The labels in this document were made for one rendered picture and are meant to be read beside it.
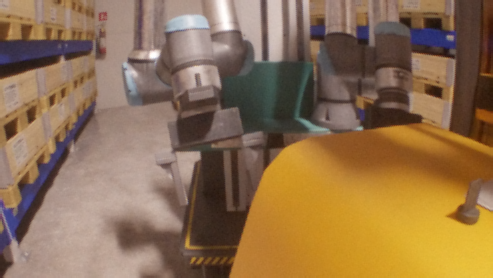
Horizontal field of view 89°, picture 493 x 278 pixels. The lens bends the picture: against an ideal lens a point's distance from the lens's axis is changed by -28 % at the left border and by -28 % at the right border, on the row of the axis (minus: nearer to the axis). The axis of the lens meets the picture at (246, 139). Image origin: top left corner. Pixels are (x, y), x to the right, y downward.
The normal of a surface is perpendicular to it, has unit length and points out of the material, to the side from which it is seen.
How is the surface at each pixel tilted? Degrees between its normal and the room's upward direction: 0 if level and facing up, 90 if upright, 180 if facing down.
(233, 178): 90
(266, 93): 90
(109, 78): 90
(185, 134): 67
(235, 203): 90
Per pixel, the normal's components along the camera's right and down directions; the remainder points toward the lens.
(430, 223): -0.25, -0.90
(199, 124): 0.15, -0.11
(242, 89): 0.06, 0.30
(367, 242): -0.69, -0.59
